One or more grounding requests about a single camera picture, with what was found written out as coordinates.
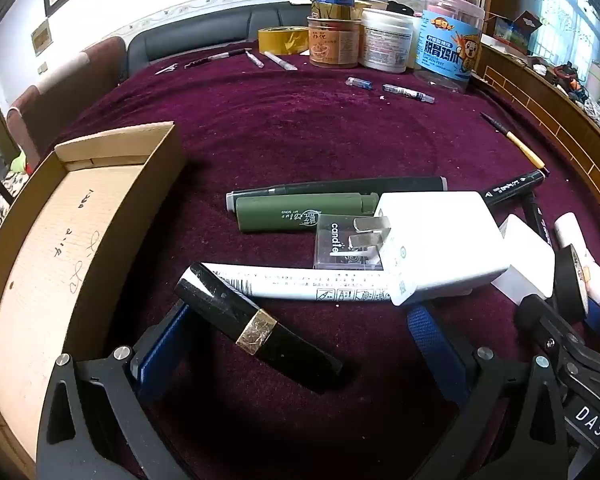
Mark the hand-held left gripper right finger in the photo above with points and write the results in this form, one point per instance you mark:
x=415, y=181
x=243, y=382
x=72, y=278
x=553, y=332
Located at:
x=437, y=355

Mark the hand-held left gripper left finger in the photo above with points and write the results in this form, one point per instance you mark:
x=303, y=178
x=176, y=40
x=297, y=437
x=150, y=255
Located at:
x=167, y=345

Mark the black tape roll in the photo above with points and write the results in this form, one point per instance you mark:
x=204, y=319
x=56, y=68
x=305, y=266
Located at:
x=562, y=280

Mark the small white charger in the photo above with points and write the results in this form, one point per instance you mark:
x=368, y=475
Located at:
x=525, y=260

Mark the black tube with gold band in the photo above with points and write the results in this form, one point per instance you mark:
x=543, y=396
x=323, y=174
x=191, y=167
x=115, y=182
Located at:
x=220, y=305

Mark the white glue stick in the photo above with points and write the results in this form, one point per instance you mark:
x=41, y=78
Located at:
x=570, y=230

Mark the large white charger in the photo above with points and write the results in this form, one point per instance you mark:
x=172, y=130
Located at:
x=445, y=240

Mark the white printed tube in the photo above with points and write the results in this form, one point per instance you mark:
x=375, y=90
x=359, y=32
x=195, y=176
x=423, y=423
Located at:
x=280, y=282

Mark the brown cardboard box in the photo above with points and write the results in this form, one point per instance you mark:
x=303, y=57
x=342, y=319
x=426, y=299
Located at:
x=40, y=260

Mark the clear candle box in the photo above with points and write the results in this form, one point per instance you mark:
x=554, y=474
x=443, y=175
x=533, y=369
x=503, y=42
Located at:
x=330, y=245

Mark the green tube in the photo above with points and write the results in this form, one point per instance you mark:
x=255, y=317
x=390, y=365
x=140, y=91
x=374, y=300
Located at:
x=290, y=212

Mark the thick black marker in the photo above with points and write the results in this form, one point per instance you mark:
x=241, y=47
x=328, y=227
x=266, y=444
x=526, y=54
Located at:
x=330, y=186

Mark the wooden sideboard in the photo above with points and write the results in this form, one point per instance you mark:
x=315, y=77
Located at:
x=555, y=125

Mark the patterned cloth pile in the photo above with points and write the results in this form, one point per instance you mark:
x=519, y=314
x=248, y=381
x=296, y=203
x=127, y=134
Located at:
x=10, y=185

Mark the clear refill box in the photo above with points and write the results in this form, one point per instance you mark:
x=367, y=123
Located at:
x=358, y=83
x=409, y=94

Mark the brown upholstered chair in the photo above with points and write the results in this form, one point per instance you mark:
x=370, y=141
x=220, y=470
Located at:
x=80, y=75

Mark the colourful carton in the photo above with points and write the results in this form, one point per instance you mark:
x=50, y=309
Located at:
x=517, y=35

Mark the blue label clear jar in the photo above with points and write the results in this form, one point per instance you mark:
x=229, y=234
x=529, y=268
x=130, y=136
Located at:
x=445, y=50

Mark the black pen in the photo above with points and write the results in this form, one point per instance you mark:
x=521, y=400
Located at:
x=215, y=57

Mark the white marker far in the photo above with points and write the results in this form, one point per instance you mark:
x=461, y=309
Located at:
x=280, y=61

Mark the window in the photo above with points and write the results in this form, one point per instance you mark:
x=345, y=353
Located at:
x=565, y=5

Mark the black leather sofa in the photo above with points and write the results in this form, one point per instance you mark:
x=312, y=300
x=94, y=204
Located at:
x=195, y=30

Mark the white plastic jar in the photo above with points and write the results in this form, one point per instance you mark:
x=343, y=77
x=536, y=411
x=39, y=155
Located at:
x=385, y=40

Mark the yellow tape roll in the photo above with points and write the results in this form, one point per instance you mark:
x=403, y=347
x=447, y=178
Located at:
x=280, y=40

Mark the brown label jar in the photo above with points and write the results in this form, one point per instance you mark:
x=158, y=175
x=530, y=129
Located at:
x=332, y=45

